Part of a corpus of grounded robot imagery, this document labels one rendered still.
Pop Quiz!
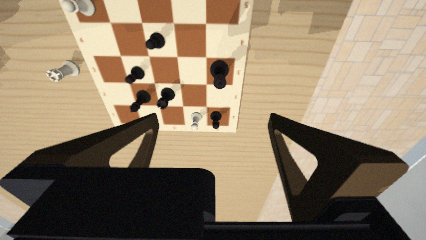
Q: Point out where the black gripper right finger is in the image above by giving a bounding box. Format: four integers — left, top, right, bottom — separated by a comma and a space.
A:
268, 113, 409, 222

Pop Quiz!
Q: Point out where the white rook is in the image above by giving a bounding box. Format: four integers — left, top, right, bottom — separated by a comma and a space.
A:
46, 61, 80, 82

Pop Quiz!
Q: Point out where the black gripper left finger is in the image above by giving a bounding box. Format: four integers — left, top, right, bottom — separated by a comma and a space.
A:
20, 113, 159, 168

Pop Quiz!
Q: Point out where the white pawn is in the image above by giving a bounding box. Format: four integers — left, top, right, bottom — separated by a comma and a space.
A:
191, 112, 202, 130
62, 0, 95, 16

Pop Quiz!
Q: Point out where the brown and cream chessboard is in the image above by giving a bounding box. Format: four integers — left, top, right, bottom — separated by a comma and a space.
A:
59, 0, 253, 132

